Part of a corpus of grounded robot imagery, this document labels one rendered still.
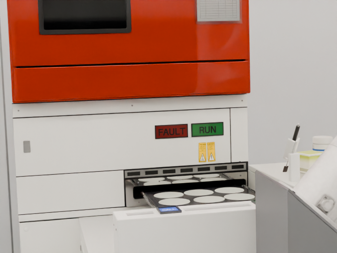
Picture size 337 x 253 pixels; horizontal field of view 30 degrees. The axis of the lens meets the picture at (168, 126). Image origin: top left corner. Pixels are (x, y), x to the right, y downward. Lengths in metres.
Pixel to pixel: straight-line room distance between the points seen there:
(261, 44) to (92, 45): 1.92
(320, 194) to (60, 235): 1.05
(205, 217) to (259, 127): 2.30
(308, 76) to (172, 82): 1.94
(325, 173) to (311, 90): 2.55
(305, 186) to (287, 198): 0.12
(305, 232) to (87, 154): 1.00
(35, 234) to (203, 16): 0.93
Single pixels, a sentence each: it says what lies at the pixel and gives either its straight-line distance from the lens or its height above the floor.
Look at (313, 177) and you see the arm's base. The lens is 1.46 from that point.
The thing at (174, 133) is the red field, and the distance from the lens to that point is 2.19.
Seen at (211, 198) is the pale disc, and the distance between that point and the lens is 2.04.
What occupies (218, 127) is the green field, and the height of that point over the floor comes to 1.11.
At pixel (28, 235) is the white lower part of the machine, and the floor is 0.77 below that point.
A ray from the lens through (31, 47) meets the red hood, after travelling 2.09.
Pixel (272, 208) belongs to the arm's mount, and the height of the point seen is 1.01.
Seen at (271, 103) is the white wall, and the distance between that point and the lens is 3.89.
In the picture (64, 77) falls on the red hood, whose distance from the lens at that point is 2.09.
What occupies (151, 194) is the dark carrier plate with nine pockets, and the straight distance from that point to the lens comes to 2.13.
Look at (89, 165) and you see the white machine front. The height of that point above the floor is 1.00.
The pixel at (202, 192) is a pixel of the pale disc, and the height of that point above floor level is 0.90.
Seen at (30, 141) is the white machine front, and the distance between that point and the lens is 2.15.
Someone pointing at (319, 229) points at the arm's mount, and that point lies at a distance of 1.39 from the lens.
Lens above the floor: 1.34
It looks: 6 degrees down
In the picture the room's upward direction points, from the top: 2 degrees counter-clockwise
